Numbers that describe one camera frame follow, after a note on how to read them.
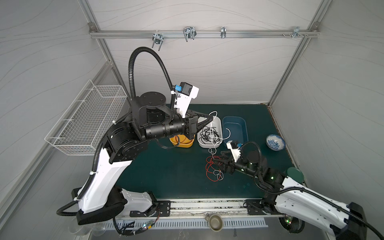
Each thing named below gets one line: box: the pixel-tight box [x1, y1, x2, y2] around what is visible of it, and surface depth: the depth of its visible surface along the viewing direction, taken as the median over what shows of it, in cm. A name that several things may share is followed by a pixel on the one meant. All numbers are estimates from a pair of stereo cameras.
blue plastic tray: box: [222, 116, 249, 147], surface depth 106 cm
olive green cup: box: [205, 212, 224, 232], surface depth 70 cm
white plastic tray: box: [197, 115, 223, 148], surface depth 103 cm
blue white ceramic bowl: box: [266, 134, 286, 151], surface depth 98 cm
